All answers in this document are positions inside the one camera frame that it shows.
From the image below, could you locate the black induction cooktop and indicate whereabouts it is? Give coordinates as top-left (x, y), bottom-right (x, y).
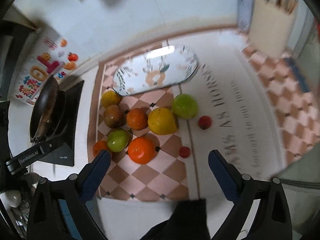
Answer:
top-left (40, 81), bottom-right (84, 166)

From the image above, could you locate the colourful wall sticker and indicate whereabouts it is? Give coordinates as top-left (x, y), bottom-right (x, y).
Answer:
top-left (10, 27), bottom-right (81, 106)

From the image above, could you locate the green apple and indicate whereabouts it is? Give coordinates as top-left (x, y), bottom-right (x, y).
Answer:
top-left (172, 94), bottom-right (199, 120)
top-left (107, 129), bottom-right (129, 152)

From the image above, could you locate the grey spray can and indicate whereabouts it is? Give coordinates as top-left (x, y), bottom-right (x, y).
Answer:
top-left (237, 0), bottom-right (255, 33)

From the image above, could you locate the small red cherry tomato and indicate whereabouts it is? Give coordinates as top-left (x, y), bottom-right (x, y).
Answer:
top-left (179, 147), bottom-right (191, 158)

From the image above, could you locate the yellow-green citrus fruit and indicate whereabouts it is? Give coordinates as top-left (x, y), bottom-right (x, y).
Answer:
top-left (101, 90), bottom-right (122, 108)

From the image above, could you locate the small orange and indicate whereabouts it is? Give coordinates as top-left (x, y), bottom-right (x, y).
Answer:
top-left (93, 140), bottom-right (108, 157)

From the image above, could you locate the large yellow lemon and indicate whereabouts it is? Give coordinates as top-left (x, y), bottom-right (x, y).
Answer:
top-left (148, 107), bottom-right (178, 135)

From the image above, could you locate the oval floral ceramic plate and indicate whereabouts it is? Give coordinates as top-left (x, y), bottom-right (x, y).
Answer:
top-left (112, 45), bottom-right (199, 96)

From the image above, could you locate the large orange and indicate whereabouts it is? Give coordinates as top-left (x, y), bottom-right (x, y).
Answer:
top-left (128, 137), bottom-right (156, 164)

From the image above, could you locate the checkered table mat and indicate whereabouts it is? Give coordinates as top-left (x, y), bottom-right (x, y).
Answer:
top-left (98, 29), bottom-right (319, 202)

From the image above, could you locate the black frying pan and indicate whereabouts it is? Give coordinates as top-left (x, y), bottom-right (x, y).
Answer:
top-left (29, 76), bottom-right (66, 145)

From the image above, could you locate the dark orange tangerine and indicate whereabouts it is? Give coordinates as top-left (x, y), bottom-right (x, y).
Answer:
top-left (126, 108), bottom-right (148, 131)

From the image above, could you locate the cream utensil holder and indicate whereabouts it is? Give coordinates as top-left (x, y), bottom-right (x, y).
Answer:
top-left (248, 0), bottom-right (296, 58)

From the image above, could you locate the brownish red-green apple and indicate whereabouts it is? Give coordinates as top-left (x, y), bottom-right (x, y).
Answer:
top-left (104, 105), bottom-right (125, 128)

